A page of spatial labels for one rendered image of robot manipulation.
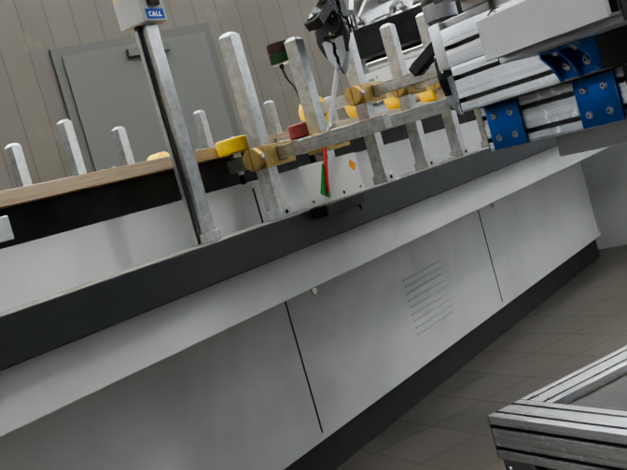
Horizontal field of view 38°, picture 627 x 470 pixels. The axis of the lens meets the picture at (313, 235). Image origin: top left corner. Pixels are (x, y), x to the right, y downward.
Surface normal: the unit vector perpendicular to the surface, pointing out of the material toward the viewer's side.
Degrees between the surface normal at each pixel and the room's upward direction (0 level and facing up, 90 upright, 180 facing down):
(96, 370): 90
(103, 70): 90
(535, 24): 90
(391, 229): 90
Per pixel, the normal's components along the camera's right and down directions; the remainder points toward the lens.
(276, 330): 0.80, -0.18
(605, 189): -0.54, 0.21
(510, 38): -0.82, 0.27
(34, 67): 0.50, -0.07
